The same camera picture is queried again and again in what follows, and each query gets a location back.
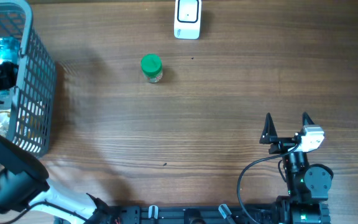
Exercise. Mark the white barcode scanner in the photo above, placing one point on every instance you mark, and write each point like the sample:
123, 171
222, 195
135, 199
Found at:
187, 19

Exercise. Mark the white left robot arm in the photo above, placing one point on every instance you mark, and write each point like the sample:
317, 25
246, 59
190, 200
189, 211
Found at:
25, 185

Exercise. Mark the green lid jar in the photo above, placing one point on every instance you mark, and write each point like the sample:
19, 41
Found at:
152, 68

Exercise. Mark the snack packet in basket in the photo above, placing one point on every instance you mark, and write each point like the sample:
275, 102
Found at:
4, 122

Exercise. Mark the grey plastic mesh basket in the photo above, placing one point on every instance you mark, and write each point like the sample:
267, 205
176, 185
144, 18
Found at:
34, 91

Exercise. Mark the blue mouthwash bottle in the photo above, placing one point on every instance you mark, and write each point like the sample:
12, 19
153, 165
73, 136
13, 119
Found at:
9, 50

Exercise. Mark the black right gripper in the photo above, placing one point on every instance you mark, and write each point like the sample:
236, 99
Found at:
270, 135

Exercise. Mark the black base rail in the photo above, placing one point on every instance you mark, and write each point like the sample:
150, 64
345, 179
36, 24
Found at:
257, 213

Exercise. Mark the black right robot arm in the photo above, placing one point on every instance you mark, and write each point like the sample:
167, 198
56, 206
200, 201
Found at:
307, 184

